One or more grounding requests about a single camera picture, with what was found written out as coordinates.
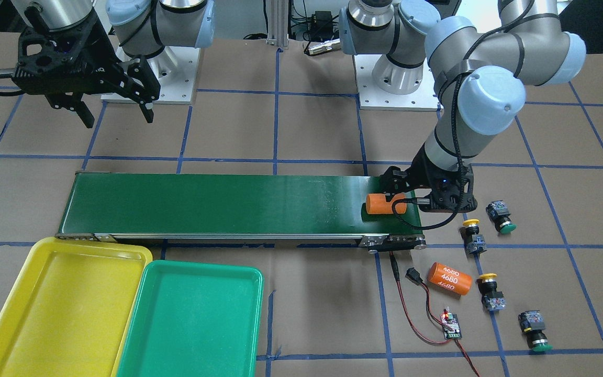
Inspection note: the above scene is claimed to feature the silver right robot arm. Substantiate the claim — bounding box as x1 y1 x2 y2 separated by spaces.
12 1 215 128

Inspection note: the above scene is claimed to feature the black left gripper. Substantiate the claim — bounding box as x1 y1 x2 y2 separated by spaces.
379 157 476 214

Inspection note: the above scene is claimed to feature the yellow plastic tray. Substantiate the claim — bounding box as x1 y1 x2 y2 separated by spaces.
0 238 153 376

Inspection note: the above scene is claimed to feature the yellow push button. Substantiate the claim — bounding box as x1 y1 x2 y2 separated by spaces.
477 273 506 312
462 219 487 255

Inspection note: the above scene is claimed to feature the plain orange cylinder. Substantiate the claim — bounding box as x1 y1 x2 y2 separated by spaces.
365 193 407 215

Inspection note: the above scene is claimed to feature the green push button lower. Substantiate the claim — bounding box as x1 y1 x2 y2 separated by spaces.
518 310 553 352

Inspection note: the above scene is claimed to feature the aluminium frame post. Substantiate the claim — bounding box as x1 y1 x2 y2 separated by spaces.
265 0 291 50

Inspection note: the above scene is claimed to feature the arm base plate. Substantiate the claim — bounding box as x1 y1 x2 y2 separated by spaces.
100 45 200 105
354 54 443 112

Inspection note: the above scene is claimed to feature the orange 4680 cylinder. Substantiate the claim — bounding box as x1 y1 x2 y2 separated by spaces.
427 262 474 296

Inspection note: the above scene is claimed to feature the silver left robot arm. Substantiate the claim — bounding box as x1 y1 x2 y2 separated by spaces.
339 1 586 215

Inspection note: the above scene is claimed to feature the green push button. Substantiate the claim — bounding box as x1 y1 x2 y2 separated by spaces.
485 200 517 235
518 310 553 352

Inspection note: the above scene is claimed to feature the green conveyor belt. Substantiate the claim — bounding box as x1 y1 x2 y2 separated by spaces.
57 172 427 251

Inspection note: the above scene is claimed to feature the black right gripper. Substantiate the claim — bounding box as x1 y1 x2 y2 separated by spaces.
13 10 161 129

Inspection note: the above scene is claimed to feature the green push button upper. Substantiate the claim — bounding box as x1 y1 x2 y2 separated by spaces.
485 200 517 235

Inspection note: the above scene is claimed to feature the red black power cable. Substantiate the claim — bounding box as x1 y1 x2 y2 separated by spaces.
388 251 481 377

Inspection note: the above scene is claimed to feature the green plastic tray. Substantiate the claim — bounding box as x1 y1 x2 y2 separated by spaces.
117 260 264 376

